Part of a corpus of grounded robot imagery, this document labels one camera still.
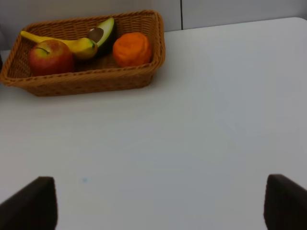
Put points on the peeled orange tangerine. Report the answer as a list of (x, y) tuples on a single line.
[(132, 49)]

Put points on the halved avocado with pit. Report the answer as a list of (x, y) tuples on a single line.
[(104, 35)]

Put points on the light orange wicker basket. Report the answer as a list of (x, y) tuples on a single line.
[(99, 74)]

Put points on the red apple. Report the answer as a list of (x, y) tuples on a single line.
[(50, 57)]

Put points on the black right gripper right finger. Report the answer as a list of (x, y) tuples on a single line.
[(285, 205)]

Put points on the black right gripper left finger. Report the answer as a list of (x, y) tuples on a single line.
[(34, 207)]

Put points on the yellow banana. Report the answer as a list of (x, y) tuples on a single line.
[(83, 48)]

